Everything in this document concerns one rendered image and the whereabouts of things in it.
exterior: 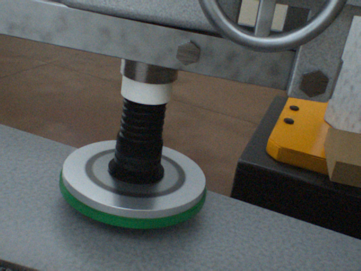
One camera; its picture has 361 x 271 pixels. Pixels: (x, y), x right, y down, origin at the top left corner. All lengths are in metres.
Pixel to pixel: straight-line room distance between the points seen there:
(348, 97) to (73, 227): 0.89
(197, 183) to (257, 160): 0.51
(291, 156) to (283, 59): 0.64
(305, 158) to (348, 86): 0.26
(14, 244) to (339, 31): 0.47
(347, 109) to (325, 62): 0.79
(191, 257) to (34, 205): 0.24
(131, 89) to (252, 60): 0.17
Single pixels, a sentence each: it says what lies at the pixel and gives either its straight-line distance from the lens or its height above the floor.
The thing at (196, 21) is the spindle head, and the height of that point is 1.15.
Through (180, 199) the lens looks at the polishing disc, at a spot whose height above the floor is 0.90.
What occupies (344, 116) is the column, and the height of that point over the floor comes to 0.83.
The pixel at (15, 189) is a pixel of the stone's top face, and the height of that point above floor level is 0.84.
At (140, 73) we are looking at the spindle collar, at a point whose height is 1.06.
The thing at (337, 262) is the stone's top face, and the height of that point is 0.84.
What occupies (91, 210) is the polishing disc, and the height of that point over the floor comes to 0.88.
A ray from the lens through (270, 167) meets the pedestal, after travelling 1.22.
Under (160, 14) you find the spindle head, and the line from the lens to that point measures 0.56.
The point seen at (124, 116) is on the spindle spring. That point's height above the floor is 0.99.
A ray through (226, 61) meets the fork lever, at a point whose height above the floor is 1.10.
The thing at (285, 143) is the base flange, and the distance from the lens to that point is 1.27.
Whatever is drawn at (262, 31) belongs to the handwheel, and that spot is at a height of 1.16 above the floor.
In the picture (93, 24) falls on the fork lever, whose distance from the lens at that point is 0.63.
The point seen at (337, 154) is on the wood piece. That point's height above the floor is 0.83.
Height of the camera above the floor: 1.26
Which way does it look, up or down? 23 degrees down
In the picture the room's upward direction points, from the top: 9 degrees clockwise
